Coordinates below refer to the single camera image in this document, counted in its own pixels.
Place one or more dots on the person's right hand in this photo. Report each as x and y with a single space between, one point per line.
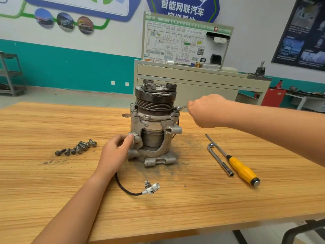
208 111

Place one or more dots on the person's left hand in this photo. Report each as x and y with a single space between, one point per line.
114 155

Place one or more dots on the silver combination wrench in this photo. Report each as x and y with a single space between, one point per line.
183 107

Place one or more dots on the grey metal compressor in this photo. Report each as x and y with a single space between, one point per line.
152 124

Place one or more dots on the person's left forearm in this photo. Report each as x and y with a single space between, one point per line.
68 211

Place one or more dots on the person's right forearm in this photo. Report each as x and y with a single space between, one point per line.
279 132

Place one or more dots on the dark round table grommet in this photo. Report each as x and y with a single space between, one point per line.
126 115

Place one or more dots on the silver L-shaped socket wrench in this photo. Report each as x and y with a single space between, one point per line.
220 160

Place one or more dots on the beige workbench cabinet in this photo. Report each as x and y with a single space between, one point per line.
162 76

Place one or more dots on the small black device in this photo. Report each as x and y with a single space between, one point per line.
260 70

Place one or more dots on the red cabinet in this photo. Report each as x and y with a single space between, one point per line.
273 97

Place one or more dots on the white wiring display board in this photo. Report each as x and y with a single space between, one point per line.
170 38

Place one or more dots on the grey metal shelf cart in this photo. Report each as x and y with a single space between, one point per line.
11 73

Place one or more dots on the blue rounded infographic panel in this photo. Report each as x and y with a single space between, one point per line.
71 2

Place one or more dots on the blue hexagon wall sign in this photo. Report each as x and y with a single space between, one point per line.
182 3

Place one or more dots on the dark wall poster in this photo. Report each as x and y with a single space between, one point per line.
302 30

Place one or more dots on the round photo wall decal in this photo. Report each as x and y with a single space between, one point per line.
65 21
44 18
85 24

